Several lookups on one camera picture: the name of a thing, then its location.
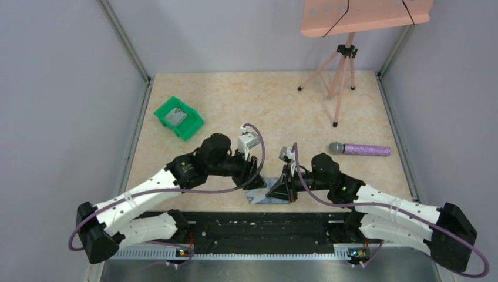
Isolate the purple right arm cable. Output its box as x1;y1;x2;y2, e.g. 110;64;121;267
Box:
291;142;490;278

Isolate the grey card holder wallet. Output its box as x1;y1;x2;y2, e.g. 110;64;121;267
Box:
244;178;291;204

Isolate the purple glitter microphone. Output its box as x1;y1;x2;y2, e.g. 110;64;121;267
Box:
328;142;391;156

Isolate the green plastic bin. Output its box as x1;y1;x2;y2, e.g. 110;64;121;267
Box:
153;96;204;141

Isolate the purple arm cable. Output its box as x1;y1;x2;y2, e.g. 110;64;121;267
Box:
68;123;267;269
291;142;490;278

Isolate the pink music stand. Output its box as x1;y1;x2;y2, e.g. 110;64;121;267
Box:
297;0;433;127

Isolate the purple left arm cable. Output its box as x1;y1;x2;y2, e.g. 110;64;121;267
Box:
68;123;267;269

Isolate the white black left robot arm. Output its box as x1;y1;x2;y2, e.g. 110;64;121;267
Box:
69;129;264;264

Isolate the card with black stripe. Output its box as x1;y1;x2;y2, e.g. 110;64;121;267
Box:
244;188;268;204

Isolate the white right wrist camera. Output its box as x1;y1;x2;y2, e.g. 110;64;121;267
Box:
278;147;295;163

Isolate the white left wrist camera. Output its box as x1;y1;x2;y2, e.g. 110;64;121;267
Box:
237;132;261;154

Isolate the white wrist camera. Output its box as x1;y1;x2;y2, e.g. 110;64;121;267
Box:
278;147;295;163
237;132;261;154

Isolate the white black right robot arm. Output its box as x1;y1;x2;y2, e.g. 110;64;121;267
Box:
269;149;477;273

